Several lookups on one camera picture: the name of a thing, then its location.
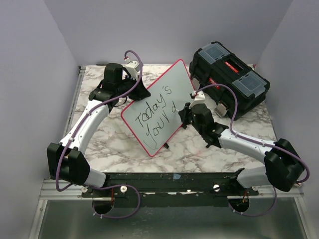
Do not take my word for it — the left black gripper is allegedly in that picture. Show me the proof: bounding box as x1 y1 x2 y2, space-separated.
117 74 151 102

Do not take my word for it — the pink-framed whiteboard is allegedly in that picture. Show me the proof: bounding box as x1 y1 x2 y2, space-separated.
121 59 194 157

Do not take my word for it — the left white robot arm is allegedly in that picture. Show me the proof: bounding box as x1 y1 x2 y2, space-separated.
47 61 151 197

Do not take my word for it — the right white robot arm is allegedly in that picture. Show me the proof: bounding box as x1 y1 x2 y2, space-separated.
178 103 305 195

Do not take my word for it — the black red toolbox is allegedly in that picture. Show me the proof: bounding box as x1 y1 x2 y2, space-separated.
189 41 270 120

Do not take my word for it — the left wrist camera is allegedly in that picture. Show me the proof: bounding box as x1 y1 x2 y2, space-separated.
124 59 140 79

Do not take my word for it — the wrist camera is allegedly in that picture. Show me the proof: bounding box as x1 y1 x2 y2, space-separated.
189 91 205 109
124 59 140 79

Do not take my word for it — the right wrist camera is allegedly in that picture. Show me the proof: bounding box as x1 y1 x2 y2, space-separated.
189 91 205 109

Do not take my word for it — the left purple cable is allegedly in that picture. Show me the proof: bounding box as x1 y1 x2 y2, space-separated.
54 50 144 220

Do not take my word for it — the purple cable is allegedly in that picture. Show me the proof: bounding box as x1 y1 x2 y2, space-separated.
193 83 311 217
54 50 144 220

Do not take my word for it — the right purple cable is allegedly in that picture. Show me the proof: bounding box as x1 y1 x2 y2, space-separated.
193 83 311 217

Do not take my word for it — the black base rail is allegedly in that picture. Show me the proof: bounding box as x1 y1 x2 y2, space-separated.
82 172 258 212

